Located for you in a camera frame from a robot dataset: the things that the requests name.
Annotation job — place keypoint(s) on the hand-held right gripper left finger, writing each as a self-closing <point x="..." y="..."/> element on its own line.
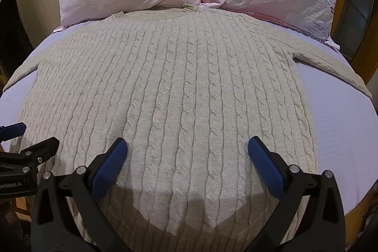
<point x="109" y="162"/>

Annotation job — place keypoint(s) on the wooden bed frame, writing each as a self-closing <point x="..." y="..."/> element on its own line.
<point x="353" y="4"/>

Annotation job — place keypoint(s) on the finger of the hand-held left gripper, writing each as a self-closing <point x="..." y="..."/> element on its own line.
<point x="38" y="148"/>
<point x="13" y="129"/>

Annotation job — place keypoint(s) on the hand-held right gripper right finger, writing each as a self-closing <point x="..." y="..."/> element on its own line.
<point x="267" y="164"/>

